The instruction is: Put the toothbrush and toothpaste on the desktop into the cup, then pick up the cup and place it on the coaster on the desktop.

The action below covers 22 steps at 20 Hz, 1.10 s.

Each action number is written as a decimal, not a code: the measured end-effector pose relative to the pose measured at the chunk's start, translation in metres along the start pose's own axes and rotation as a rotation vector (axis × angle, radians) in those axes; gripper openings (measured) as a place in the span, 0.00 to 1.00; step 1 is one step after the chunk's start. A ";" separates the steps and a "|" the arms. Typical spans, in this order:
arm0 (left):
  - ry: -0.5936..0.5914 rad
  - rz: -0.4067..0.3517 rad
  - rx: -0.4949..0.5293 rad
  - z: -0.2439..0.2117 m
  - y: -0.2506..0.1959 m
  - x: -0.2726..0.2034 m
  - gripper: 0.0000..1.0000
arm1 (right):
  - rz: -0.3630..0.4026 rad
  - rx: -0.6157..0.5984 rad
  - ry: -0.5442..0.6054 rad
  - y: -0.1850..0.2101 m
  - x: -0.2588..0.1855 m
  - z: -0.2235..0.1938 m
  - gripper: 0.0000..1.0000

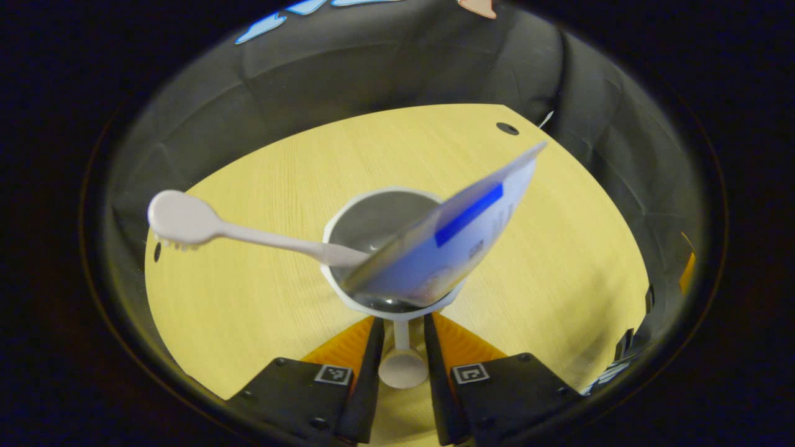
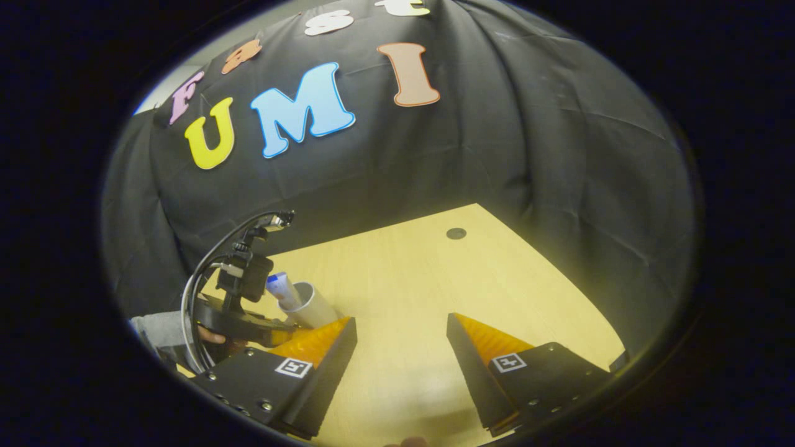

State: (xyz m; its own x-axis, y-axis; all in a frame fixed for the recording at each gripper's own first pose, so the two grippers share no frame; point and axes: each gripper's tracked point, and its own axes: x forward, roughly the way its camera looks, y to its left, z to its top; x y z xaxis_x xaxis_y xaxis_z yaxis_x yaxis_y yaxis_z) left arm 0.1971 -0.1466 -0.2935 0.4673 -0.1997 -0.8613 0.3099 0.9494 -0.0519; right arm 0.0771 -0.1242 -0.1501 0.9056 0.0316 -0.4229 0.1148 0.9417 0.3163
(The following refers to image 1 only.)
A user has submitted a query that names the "white toothpaste tube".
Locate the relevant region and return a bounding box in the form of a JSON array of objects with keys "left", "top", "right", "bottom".
[{"left": 340, "top": 142, "right": 548, "bottom": 309}]

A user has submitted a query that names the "white cup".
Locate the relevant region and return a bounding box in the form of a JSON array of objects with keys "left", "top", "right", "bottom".
[{"left": 320, "top": 186, "right": 468, "bottom": 391}]

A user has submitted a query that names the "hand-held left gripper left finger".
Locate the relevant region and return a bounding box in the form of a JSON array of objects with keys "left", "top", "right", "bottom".
[{"left": 226, "top": 315, "right": 386, "bottom": 445}]

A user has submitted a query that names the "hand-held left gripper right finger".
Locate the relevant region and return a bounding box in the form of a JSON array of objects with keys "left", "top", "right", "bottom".
[{"left": 423, "top": 312, "right": 585, "bottom": 447}]

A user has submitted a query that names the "white toothbrush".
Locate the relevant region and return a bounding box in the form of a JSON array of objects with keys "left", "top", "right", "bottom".
[{"left": 147, "top": 189, "right": 371, "bottom": 269}]

